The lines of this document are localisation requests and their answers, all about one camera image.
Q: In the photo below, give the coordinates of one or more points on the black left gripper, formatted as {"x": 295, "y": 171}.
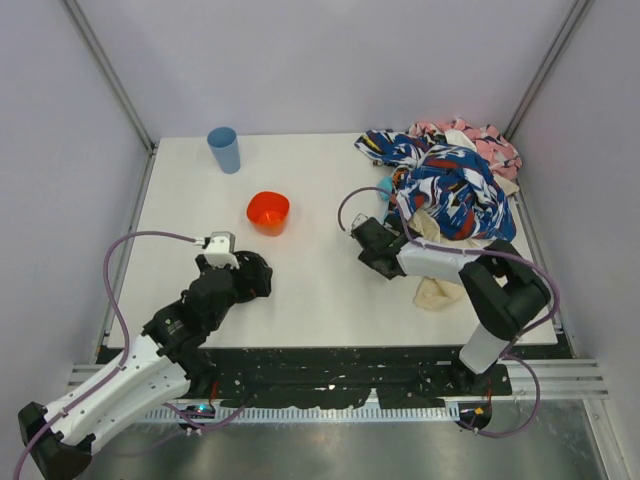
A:
{"x": 248, "y": 279}

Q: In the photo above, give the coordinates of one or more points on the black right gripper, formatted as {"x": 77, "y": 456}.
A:
{"x": 370, "y": 240}

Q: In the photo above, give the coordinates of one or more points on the turquoise cloth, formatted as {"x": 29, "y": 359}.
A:
{"x": 385, "y": 189}

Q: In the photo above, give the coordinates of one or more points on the cream cloth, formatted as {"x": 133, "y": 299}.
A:
{"x": 435, "y": 294}

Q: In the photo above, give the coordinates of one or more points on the blue white patterned cloth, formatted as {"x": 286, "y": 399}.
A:
{"x": 452, "y": 184}

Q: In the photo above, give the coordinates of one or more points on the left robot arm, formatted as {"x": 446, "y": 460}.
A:
{"x": 164, "y": 362}

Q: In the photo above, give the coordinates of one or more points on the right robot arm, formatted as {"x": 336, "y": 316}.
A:
{"x": 507, "y": 291}

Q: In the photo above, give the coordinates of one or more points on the orange black camouflage cloth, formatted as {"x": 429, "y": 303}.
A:
{"x": 399, "y": 177}

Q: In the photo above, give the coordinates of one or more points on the pink patterned cloth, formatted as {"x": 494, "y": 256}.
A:
{"x": 486, "y": 141}

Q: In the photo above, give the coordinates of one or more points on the orange plastic bowl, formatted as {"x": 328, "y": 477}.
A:
{"x": 268, "y": 212}

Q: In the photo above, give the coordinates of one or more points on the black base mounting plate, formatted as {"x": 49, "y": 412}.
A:
{"x": 342, "y": 377}

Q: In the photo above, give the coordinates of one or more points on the blue plastic cup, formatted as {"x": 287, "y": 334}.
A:
{"x": 223, "y": 143}

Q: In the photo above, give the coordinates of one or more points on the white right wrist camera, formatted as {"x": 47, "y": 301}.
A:
{"x": 359, "y": 220}

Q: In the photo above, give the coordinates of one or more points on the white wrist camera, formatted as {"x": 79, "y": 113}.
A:
{"x": 219, "y": 250}
{"x": 359, "y": 220}

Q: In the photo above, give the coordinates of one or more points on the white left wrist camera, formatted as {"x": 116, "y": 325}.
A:
{"x": 219, "y": 250}

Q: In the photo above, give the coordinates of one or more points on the white slotted cable duct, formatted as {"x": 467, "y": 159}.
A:
{"x": 370, "y": 412}

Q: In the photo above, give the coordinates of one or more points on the aluminium front rail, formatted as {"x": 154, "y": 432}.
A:
{"x": 557, "y": 379}

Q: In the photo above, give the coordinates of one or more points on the right aluminium frame post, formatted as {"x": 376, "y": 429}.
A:
{"x": 573, "y": 19}

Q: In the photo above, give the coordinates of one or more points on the aluminium frame post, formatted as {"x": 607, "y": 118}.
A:
{"x": 85, "y": 30}
{"x": 573, "y": 19}

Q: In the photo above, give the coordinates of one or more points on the left aluminium frame post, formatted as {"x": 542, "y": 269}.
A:
{"x": 85, "y": 30}

